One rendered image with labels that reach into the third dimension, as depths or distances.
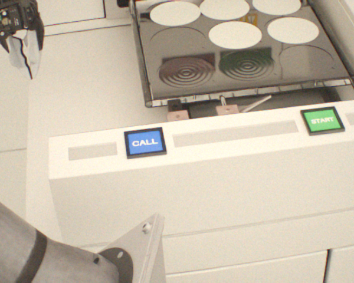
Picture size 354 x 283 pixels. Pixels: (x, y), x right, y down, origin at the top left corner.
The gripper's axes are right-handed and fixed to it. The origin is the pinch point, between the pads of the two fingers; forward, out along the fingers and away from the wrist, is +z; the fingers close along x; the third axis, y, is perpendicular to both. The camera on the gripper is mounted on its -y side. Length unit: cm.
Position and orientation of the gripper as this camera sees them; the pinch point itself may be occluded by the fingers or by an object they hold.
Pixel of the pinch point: (31, 72)
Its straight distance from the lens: 143.9
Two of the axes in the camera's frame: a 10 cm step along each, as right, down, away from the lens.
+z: 2.5, 9.5, 2.0
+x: 9.6, -2.3, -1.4
